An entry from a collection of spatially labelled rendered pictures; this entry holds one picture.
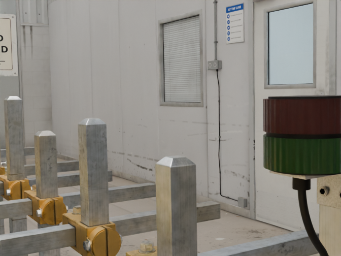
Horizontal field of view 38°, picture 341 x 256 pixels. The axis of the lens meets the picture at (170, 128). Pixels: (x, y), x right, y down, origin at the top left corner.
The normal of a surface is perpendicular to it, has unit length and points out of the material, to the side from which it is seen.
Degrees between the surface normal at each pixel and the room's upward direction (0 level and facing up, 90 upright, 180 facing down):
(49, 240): 90
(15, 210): 90
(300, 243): 90
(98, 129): 90
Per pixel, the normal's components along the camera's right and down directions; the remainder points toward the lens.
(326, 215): -0.85, 0.06
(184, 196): 0.52, 0.05
